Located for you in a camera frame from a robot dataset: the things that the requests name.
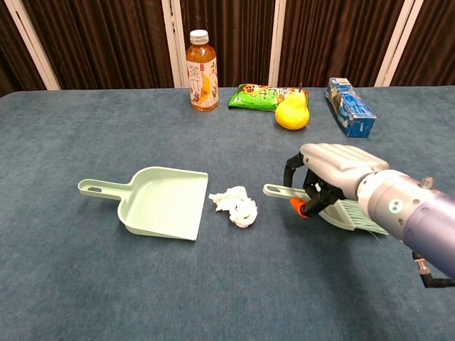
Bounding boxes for mint green hand broom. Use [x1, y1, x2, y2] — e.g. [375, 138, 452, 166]
[262, 183, 390, 236]

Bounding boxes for blue cardboard box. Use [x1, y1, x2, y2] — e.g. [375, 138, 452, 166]
[325, 77, 377, 139]

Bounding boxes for yellow toy pear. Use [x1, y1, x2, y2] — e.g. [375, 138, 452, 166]
[274, 82, 310, 131]

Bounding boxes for orange tea bottle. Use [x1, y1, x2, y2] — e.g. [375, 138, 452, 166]
[186, 29, 220, 112]

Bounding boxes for dark folding screen white frame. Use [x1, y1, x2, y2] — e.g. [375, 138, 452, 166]
[0, 0, 455, 97]

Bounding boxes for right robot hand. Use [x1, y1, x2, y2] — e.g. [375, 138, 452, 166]
[283, 143, 391, 218]

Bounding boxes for blue table mat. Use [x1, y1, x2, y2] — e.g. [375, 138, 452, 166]
[0, 86, 455, 341]

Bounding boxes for white paper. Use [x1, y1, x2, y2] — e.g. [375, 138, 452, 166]
[208, 185, 258, 229]

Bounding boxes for mint green dustpan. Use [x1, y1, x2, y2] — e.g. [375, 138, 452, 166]
[77, 166, 209, 242]

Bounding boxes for green snack bag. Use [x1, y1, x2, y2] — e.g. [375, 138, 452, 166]
[227, 83, 309, 113]

